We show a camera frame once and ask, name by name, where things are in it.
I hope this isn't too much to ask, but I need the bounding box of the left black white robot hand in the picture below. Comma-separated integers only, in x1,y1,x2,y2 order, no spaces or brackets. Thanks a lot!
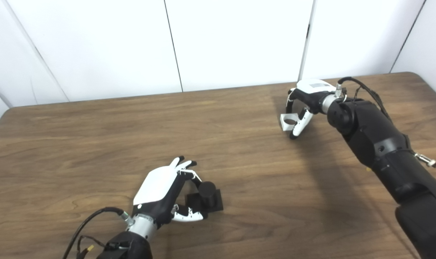
132,156,204,229

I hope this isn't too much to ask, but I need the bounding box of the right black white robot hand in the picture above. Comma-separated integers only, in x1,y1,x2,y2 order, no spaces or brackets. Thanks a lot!
285,79,336,140

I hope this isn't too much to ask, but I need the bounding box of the white square piece with hole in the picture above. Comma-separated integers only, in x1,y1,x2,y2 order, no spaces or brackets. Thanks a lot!
280,113,300,133

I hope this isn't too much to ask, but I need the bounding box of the black peg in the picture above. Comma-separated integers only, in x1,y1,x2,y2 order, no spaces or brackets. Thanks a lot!
185,181,224,213

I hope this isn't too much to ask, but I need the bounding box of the silver metal clip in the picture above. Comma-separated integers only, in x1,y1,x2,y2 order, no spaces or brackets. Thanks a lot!
415,153,436,168

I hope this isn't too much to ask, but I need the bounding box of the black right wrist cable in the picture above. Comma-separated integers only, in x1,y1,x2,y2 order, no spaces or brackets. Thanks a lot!
335,76,393,123

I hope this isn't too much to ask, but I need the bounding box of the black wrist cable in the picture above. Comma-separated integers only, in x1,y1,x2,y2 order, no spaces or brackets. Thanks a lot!
63,207,134,259
335,76,393,123

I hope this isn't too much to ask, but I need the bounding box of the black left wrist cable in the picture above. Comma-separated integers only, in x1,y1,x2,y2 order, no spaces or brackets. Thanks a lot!
63,207,134,259

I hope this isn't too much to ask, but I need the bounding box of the thin yellow-tipped wire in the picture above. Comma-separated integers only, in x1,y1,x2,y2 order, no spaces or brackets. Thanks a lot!
76,236,105,259

